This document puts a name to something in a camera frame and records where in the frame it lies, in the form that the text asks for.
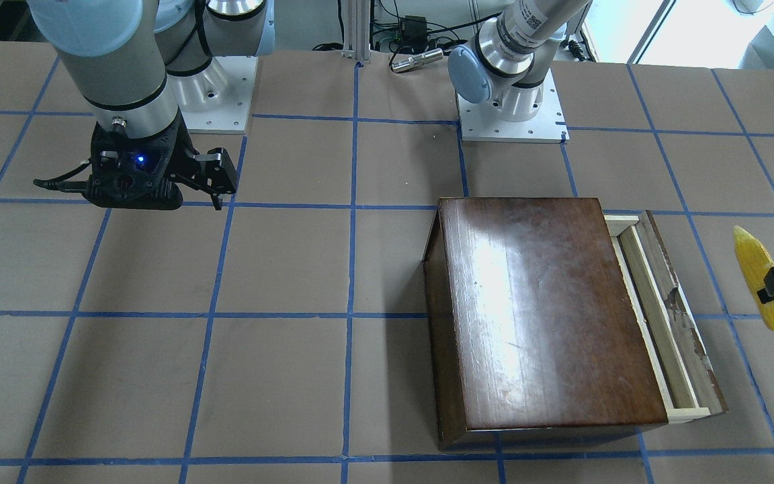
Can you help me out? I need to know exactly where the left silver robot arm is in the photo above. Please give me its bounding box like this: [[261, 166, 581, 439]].
[[447, 1, 774, 307]]

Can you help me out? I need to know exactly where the yellow corn cob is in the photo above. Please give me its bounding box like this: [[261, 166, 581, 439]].
[[733, 225, 774, 331]]

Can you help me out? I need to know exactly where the aluminium frame post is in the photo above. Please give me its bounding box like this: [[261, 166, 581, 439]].
[[340, 1, 372, 65]]

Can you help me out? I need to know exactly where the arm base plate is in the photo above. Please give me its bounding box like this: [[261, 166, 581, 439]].
[[169, 57, 259, 134], [457, 71, 570, 144]]

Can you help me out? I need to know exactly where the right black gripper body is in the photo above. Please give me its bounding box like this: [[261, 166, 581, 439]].
[[84, 112, 193, 210]]

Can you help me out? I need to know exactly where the wooden drawer with handle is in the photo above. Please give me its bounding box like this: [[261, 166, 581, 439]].
[[605, 210, 729, 424]]

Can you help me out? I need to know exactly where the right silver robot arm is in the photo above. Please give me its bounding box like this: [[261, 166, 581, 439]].
[[28, 1, 275, 210]]

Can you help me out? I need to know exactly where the dark wooden drawer cabinet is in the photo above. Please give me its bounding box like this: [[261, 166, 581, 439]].
[[422, 197, 669, 452]]

